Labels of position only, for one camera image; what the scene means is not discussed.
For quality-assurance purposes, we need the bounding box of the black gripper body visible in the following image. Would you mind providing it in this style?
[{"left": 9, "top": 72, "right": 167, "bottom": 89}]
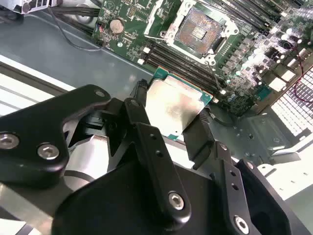
[{"left": 51, "top": 159, "right": 229, "bottom": 235}]

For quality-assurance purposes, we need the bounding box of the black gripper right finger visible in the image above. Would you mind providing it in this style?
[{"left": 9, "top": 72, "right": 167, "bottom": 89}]
[{"left": 182, "top": 109, "right": 298, "bottom": 235}]

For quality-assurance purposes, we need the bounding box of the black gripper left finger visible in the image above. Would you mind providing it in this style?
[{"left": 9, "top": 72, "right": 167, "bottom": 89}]
[{"left": 0, "top": 79, "right": 192, "bottom": 230}]

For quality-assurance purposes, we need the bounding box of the silver CPU chip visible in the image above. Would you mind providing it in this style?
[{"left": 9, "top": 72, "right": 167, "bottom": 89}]
[{"left": 146, "top": 65, "right": 214, "bottom": 143}]

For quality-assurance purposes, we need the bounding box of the thin wire locking lever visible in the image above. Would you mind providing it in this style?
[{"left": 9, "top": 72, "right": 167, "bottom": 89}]
[{"left": 206, "top": 61, "right": 223, "bottom": 94}]

